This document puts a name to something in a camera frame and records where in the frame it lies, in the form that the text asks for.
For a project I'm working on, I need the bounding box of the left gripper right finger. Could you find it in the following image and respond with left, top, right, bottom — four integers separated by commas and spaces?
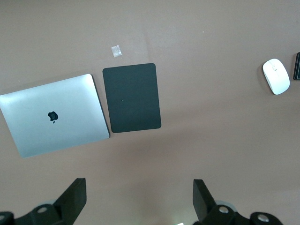
193, 179, 284, 225

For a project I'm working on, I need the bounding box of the black smartphone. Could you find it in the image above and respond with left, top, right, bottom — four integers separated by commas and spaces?
292, 52, 300, 81

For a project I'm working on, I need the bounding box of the clear tape piece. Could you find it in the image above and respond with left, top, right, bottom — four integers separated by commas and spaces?
110, 45, 122, 58

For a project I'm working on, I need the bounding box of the white computer mouse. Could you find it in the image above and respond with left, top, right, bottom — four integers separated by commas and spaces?
262, 58, 291, 96

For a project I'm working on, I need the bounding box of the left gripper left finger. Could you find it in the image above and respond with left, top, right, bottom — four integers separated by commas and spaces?
0, 177, 88, 225

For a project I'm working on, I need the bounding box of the silver closed laptop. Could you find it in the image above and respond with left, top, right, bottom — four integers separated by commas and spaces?
0, 74, 111, 159

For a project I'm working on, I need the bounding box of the black mouse pad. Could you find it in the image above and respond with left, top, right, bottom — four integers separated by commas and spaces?
102, 62, 162, 134

